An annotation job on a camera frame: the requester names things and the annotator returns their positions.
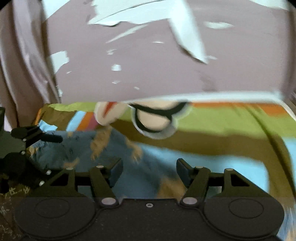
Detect blue patterned child pants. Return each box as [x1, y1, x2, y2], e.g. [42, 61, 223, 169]
[28, 127, 186, 200]

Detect pink satin curtain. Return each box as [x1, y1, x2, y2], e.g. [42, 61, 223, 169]
[1, 1, 60, 131]

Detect colourful patchwork bedsheet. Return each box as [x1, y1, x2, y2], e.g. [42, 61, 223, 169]
[0, 100, 296, 241]

